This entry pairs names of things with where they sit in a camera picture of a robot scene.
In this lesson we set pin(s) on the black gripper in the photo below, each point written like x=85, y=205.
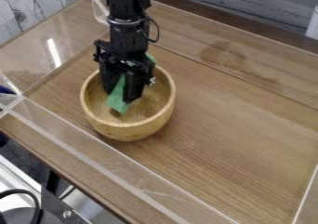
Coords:
x=121, y=56

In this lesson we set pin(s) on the green rectangular block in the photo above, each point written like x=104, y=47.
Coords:
x=119, y=97

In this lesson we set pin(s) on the brown wooden bowl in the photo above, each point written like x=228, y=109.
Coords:
x=147, y=114

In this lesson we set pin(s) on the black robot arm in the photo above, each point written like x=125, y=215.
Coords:
x=131, y=10

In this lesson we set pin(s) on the blue object at left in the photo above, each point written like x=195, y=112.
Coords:
x=5, y=90

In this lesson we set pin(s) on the clear acrylic corner bracket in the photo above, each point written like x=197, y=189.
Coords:
x=100, y=12

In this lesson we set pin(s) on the clear acrylic tray wall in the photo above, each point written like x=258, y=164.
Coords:
x=233, y=161

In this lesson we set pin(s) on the black metal bracket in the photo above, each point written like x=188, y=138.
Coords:
x=56, y=212

